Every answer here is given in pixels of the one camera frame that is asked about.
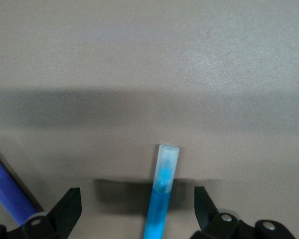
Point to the purple marker with clear cap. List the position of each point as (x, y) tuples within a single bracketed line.
[(7, 189)]

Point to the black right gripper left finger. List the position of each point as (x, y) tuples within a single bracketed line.
[(62, 214)]

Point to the blue marker with clear cap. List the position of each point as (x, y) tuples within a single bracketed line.
[(159, 206)]

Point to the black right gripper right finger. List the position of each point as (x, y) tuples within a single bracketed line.
[(209, 221)]

